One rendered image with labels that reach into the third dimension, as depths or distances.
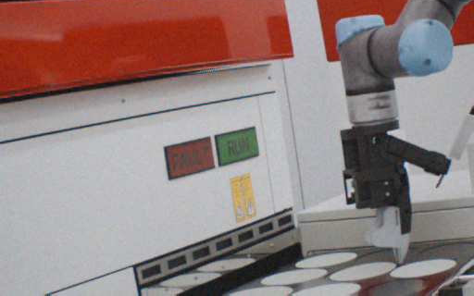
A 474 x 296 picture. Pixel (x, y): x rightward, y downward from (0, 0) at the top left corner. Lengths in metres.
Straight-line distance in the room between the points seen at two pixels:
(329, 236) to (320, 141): 3.33
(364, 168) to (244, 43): 0.28
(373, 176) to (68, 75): 0.46
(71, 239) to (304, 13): 3.88
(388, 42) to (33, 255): 0.55
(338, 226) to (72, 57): 0.65
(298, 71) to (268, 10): 3.29
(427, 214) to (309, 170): 3.30
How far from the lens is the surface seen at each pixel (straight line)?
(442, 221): 1.59
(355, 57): 1.38
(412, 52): 1.30
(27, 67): 1.14
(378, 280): 1.36
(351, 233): 1.67
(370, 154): 1.41
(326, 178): 5.03
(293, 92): 4.81
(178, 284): 1.40
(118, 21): 1.29
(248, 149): 1.59
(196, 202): 1.47
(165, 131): 1.42
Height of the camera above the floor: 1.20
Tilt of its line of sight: 3 degrees down
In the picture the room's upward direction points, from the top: 9 degrees counter-clockwise
